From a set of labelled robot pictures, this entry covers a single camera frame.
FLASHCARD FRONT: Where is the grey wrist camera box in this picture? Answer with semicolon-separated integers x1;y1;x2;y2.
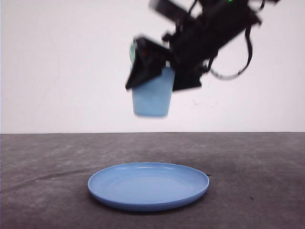
148;0;195;22

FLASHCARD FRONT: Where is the mint green plastic spoon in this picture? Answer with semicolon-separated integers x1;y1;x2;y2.
129;43;136;64

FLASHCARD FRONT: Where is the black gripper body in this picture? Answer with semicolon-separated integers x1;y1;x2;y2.
162;0;262;74

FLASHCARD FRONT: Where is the light blue plastic cup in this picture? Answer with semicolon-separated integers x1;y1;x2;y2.
130;64;176;118

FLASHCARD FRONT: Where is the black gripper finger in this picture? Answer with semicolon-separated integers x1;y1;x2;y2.
172;66;203;92
125;36;170;90

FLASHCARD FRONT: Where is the blue plastic plate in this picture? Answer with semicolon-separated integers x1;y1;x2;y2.
87;162;210;212

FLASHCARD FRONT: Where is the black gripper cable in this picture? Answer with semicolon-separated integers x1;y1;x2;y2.
207;0;267;81

